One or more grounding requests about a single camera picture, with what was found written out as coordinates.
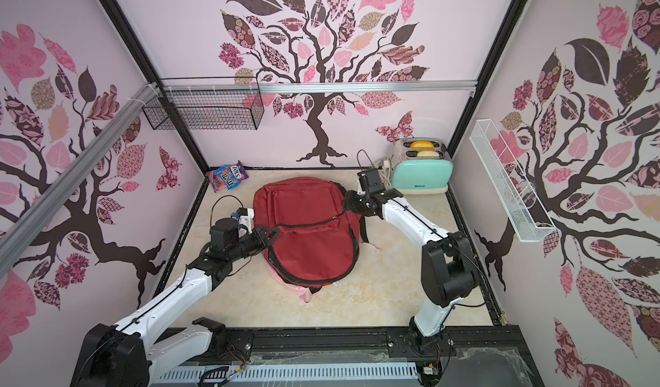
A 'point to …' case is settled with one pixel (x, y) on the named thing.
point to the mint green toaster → (424, 174)
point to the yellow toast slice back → (422, 144)
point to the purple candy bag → (227, 176)
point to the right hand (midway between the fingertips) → (349, 206)
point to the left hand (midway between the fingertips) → (279, 235)
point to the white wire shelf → (525, 207)
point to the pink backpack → (306, 294)
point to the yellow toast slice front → (428, 154)
